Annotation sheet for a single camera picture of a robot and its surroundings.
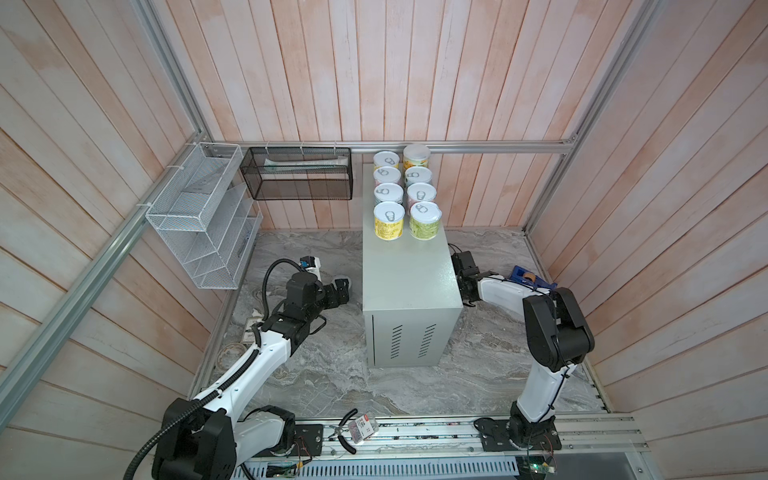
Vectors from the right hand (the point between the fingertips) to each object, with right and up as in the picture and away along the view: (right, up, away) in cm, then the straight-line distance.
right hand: (449, 287), depth 101 cm
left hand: (-37, +1, -17) cm, 41 cm away
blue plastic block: (+31, +2, 0) cm, 31 cm away
